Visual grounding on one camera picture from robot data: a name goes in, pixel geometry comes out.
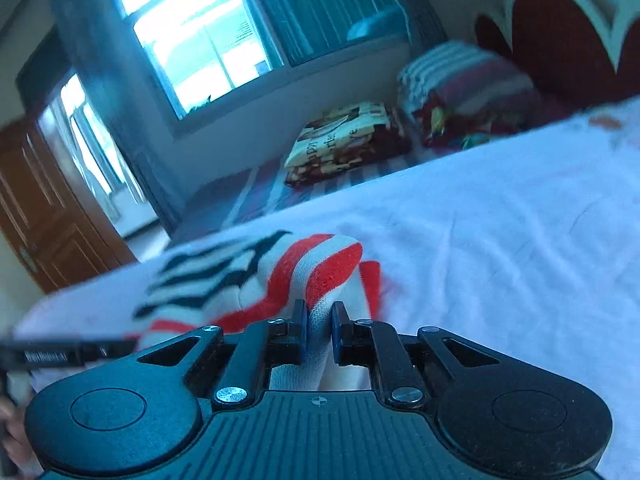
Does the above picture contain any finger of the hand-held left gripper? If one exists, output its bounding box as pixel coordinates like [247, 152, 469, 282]
[80, 339, 138, 367]

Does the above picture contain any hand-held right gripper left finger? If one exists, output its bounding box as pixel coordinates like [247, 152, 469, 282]
[136, 299, 308, 407]

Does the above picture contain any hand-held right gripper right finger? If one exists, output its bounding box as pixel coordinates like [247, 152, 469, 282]
[332, 301, 502, 407]

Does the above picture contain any red black white striped sweater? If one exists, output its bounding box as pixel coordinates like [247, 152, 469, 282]
[125, 230, 387, 395]

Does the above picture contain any person's left hand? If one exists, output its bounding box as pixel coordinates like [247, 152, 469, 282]
[0, 394, 43, 476]

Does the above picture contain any brown wooden door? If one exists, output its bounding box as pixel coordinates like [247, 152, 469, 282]
[0, 119, 137, 294]

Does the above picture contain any purple striped bed sheet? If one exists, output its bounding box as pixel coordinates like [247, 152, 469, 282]
[167, 142, 431, 245]

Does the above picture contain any white tied curtain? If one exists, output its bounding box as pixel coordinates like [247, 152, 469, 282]
[60, 100, 126, 211]

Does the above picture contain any folded printed blanket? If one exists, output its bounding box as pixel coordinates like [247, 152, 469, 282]
[283, 102, 412, 189]

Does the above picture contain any red colourful cloth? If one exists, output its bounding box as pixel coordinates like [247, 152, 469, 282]
[419, 104, 531, 152]

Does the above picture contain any grey blue curtain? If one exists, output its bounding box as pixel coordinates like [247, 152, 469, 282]
[49, 0, 192, 233]
[395, 0, 449, 47]

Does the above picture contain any striped pillow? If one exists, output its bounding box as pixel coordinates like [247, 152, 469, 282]
[397, 41, 543, 133]

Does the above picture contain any white framed window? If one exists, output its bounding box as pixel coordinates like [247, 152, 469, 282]
[106, 0, 417, 122]

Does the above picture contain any teal sheer curtain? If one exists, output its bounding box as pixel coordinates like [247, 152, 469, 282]
[244, 0, 407, 63]

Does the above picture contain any red white bed headboard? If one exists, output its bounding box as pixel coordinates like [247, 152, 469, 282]
[472, 0, 640, 109]

